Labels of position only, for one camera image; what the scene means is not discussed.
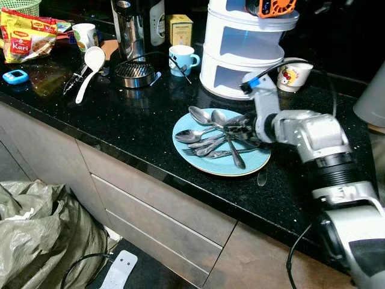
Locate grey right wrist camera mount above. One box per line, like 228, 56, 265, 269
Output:
241, 70, 282, 144

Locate round steel strainer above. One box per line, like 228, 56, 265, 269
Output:
113, 60, 162, 90

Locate olive plastic sack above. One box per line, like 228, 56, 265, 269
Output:
0, 181, 109, 289

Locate white tiered plastic rack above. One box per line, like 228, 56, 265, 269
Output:
199, 0, 300, 101

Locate green plastic basket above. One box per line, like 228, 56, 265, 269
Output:
0, 0, 42, 17

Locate small blue timer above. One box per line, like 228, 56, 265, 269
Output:
2, 69, 29, 85

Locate black power cord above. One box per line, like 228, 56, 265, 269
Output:
114, 51, 193, 84

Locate small colourful sachet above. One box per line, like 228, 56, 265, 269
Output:
54, 20, 74, 34

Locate black and steel tongs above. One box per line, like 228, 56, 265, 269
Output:
63, 63, 91, 96

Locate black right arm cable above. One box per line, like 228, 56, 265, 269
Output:
285, 223, 313, 289

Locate white cup with cartoon print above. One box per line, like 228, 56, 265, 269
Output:
277, 58, 313, 93

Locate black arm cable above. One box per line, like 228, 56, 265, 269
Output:
60, 252, 115, 289
285, 223, 313, 289

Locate stainless steel sink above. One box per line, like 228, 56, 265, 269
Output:
368, 129, 385, 193

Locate white plastic ladle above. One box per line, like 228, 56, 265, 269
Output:
75, 46, 106, 105

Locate white mug with green print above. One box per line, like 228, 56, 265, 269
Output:
72, 23, 100, 53

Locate steel spoon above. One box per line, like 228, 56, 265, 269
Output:
174, 125, 240, 144
211, 109, 246, 170
188, 106, 241, 131

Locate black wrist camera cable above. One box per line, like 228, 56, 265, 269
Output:
241, 58, 337, 118

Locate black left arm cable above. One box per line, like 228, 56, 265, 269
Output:
60, 252, 115, 289

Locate steel electric kettle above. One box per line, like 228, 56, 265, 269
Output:
110, 0, 151, 61

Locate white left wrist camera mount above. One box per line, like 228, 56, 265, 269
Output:
99, 250, 138, 289

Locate light blue plate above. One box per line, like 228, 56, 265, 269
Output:
172, 108, 272, 177

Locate orange and black gadget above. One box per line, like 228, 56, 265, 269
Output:
245, 0, 298, 19

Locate light blue mug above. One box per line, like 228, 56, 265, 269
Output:
168, 45, 200, 78

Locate white plastic bottle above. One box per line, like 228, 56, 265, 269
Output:
148, 0, 166, 48

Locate yellow cardboard box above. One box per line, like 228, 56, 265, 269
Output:
167, 14, 194, 48

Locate yellow instant noodle packet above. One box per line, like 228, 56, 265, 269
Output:
0, 7, 59, 64

